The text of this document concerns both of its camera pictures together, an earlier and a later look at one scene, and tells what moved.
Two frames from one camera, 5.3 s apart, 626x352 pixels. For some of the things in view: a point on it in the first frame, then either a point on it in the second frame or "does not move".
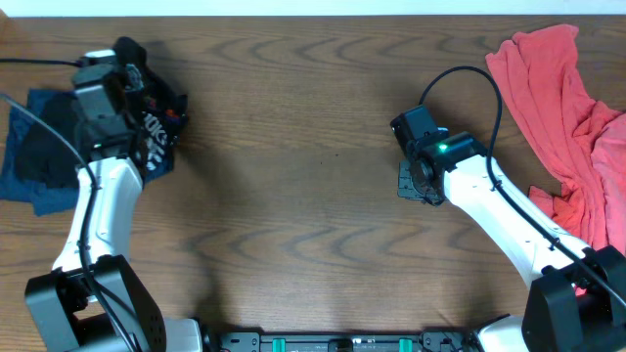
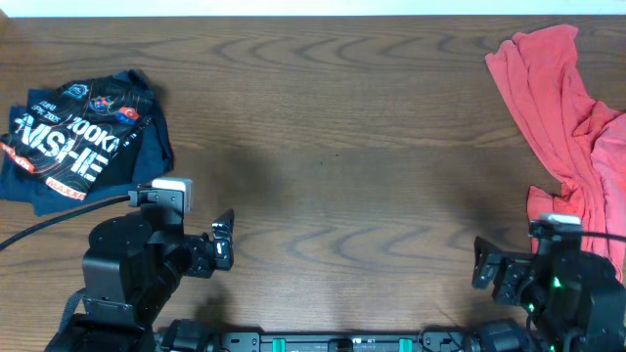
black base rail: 426,341 does not move
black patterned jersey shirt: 156,110 to 67,136
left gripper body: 129,132 to 193,255
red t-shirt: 582,140 does not move
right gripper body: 410,187 to 519,286
